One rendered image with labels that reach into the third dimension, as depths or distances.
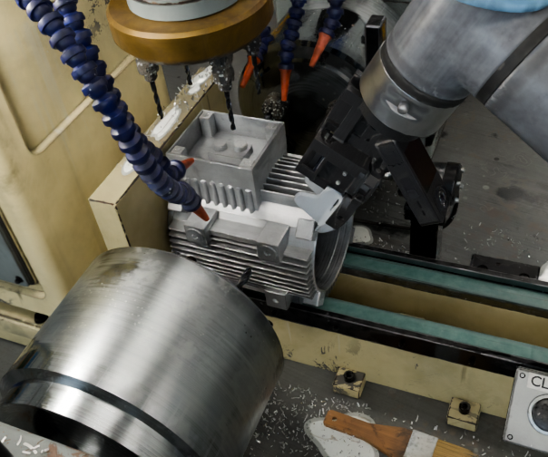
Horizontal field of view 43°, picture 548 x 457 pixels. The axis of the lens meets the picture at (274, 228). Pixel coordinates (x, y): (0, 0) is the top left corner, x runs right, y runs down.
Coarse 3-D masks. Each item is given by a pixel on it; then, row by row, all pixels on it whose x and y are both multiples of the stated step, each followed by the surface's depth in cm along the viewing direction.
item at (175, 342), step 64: (128, 256) 71; (64, 320) 67; (128, 320) 65; (192, 320) 66; (256, 320) 71; (0, 384) 69; (64, 384) 62; (128, 384) 61; (192, 384) 63; (256, 384) 70; (128, 448) 59; (192, 448) 61
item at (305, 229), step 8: (168, 208) 89; (176, 208) 89; (304, 224) 83; (312, 224) 82; (296, 232) 83; (304, 232) 82; (312, 232) 82; (352, 232) 99; (312, 240) 83; (352, 240) 100; (320, 296) 91; (312, 304) 91; (320, 304) 92
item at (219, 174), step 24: (216, 120) 92; (240, 120) 91; (264, 120) 89; (192, 144) 92; (216, 144) 88; (240, 144) 88; (264, 144) 90; (192, 168) 86; (216, 168) 84; (240, 168) 83; (264, 168) 85; (216, 192) 87; (240, 192) 85
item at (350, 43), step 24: (312, 0) 109; (360, 0) 107; (312, 24) 102; (360, 24) 103; (312, 48) 99; (336, 48) 98; (360, 48) 100; (264, 72) 104; (312, 72) 101; (336, 72) 100; (240, 96) 110; (264, 96) 107; (288, 96) 106; (312, 96) 104; (336, 96) 102; (288, 120) 109; (312, 120) 107; (288, 144) 112
